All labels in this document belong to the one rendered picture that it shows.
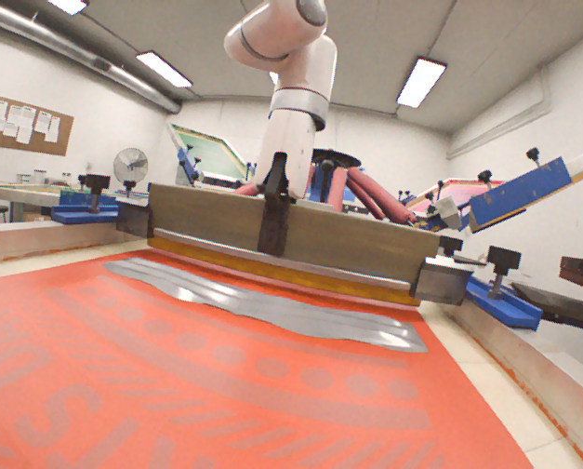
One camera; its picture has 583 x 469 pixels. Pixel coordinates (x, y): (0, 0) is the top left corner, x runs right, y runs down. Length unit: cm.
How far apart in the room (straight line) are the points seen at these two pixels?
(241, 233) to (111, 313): 19
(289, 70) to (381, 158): 432
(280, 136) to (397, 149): 447
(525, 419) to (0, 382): 30
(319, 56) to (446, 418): 38
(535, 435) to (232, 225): 36
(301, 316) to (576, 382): 23
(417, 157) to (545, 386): 468
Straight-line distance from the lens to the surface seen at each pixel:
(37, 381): 16
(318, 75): 34
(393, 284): 31
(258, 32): 31
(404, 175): 466
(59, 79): 439
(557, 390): 23
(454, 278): 34
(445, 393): 20
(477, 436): 17
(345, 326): 23
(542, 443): 20
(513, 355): 26
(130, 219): 41
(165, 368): 16
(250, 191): 96
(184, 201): 36
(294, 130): 29
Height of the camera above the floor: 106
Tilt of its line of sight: 6 degrees down
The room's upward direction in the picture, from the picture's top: 10 degrees clockwise
